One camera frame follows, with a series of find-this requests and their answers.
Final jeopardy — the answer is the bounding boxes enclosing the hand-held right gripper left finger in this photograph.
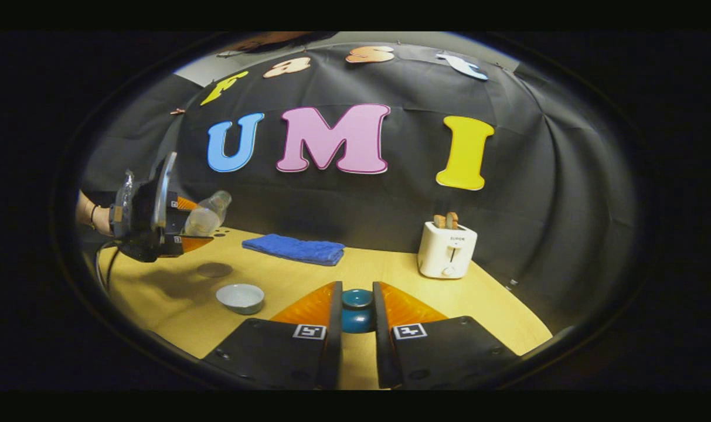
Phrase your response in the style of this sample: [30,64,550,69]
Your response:
[200,281,344,390]

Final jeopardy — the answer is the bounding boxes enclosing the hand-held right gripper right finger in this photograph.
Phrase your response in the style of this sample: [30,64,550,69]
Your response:
[373,281,523,390]

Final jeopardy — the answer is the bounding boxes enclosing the clear plastic water bottle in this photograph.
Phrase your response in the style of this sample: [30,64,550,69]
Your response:
[183,190,233,237]

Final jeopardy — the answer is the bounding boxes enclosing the round brown coaster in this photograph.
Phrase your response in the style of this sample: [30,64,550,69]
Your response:
[196,262,234,278]

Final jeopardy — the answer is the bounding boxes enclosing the pale blue teacup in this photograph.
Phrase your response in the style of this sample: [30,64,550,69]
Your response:
[216,284,266,315]

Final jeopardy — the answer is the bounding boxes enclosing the blue folded towel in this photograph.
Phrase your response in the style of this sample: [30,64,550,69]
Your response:
[241,234,346,267]

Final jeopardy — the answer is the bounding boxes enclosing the white toaster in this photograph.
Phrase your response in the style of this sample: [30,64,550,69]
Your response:
[417,220,478,280]

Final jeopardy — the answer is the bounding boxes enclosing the black cable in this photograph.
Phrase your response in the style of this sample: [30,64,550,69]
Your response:
[94,239,123,294]

